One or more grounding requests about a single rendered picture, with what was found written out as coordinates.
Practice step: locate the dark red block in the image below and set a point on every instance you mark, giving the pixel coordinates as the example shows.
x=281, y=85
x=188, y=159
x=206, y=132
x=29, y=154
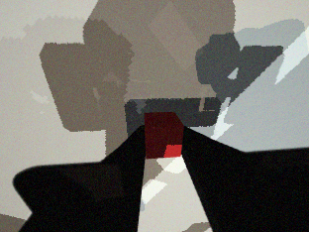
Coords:
x=163, y=135

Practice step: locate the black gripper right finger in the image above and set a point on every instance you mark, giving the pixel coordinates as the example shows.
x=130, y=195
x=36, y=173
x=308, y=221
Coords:
x=225, y=178

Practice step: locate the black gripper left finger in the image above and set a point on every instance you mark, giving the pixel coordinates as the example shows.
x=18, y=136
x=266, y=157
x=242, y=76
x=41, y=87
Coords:
x=118, y=178

